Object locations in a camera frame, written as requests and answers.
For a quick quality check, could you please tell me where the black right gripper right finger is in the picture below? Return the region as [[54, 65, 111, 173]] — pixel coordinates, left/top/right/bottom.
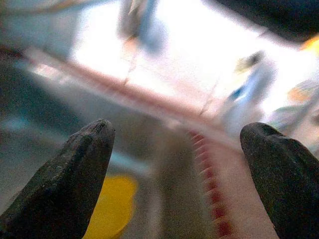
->
[[239, 121, 319, 239]]

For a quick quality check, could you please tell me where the stainless steel sink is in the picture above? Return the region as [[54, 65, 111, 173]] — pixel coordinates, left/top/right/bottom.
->
[[0, 57, 217, 239]]

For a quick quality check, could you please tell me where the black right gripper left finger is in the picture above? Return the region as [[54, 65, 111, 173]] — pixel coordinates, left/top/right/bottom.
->
[[0, 119, 116, 239]]

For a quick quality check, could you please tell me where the yellow plastic bowl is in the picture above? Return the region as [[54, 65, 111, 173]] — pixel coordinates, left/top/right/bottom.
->
[[82, 175, 138, 239]]

